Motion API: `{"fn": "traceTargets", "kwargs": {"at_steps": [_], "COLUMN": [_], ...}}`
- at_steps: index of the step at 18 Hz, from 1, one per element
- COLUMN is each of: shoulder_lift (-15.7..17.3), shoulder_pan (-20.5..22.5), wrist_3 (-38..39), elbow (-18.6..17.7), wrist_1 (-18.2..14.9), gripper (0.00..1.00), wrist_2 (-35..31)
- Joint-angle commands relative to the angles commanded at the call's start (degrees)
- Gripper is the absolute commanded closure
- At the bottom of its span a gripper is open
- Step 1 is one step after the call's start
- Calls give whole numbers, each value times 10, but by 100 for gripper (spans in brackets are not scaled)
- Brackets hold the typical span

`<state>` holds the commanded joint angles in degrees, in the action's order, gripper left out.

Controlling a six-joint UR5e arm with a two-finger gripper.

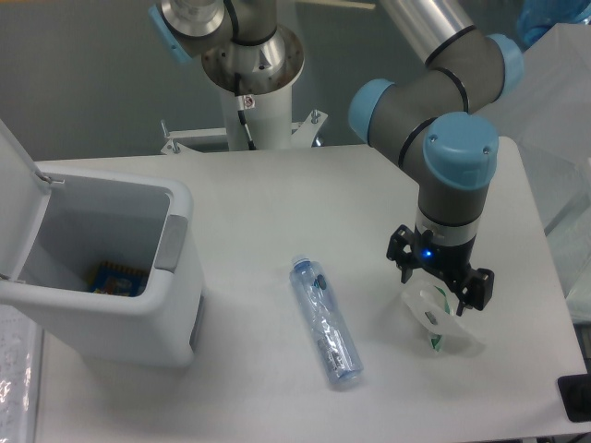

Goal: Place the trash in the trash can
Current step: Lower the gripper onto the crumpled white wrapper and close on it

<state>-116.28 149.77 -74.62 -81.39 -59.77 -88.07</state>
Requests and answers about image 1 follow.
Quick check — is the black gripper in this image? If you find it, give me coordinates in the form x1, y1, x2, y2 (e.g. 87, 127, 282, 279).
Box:
386, 220, 495, 317

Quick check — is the white green wrapper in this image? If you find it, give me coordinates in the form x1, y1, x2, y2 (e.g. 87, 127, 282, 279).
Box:
401, 280, 487, 355

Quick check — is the clear plastic water bottle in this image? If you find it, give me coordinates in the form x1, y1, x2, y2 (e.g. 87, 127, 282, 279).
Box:
289, 255, 364, 391

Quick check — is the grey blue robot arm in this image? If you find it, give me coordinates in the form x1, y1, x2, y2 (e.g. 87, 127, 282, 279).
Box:
149, 1, 524, 310

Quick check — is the white trash can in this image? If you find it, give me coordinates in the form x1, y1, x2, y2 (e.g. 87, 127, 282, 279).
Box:
1, 128, 204, 367

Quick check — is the black device at edge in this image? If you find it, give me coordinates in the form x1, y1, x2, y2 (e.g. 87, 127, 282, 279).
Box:
557, 374, 590, 423

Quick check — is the blue yellow snack packet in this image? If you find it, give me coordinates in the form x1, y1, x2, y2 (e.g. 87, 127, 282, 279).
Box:
89, 261, 149, 297

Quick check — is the paper sheet in sleeve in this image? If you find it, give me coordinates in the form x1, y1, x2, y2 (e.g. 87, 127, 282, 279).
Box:
1, 305, 43, 442

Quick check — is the white metal base frame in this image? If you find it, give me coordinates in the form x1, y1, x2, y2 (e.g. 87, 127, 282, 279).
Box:
161, 109, 329, 155

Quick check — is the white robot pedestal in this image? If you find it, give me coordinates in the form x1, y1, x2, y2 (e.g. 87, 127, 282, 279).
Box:
220, 86, 292, 151

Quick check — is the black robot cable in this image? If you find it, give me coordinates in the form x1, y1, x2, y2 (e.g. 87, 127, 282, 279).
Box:
232, 72, 258, 151

